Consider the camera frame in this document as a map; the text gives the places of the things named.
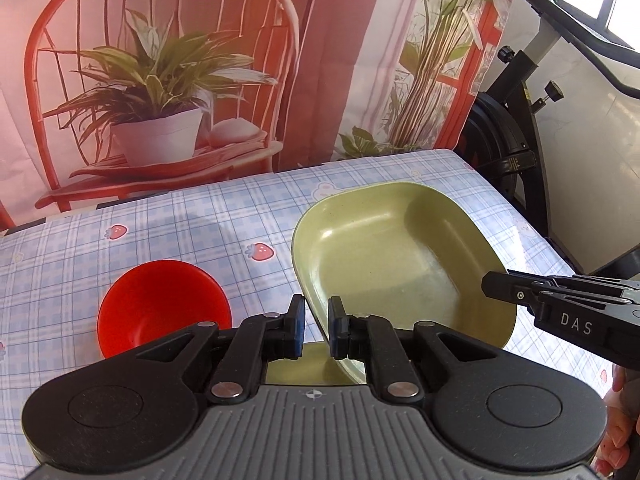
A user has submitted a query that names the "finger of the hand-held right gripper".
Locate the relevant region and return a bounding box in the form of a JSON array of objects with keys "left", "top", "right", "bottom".
[{"left": 481, "top": 269, "right": 640, "bottom": 311}]

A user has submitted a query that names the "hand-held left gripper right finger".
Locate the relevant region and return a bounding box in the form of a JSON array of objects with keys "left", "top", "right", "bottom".
[{"left": 327, "top": 296, "right": 502, "bottom": 402}]

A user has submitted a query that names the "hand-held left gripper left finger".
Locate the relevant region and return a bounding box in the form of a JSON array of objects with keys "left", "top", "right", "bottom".
[{"left": 136, "top": 294, "right": 306, "bottom": 406}]

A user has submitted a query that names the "green rectangular plate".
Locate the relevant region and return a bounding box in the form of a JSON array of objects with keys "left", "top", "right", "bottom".
[
  {"left": 265, "top": 342, "right": 357, "bottom": 387},
  {"left": 291, "top": 182, "right": 518, "bottom": 386}
]

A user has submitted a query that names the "person's right hand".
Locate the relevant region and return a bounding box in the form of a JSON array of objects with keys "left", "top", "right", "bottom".
[{"left": 596, "top": 364, "right": 640, "bottom": 480}]

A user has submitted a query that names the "plaid strawberry tablecloth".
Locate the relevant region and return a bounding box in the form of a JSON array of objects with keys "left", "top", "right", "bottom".
[{"left": 0, "top": 148, "right": 640, "bottom": 467}]

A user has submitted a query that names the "black exercise bike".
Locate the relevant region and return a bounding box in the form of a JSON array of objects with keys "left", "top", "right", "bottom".
[{"left": 456, "top": 0, "right": 640, "bottom": 277}]

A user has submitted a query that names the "red bowl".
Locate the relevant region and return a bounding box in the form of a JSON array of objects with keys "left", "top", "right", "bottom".
[{"left": 97, "top": 260, "right": 234, "bottom": 360}]

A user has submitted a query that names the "printed backdrop cloth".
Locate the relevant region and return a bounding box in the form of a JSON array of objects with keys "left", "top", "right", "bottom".
[{"left": 0, "top": 0, "right": 527, "bottom": 233}]

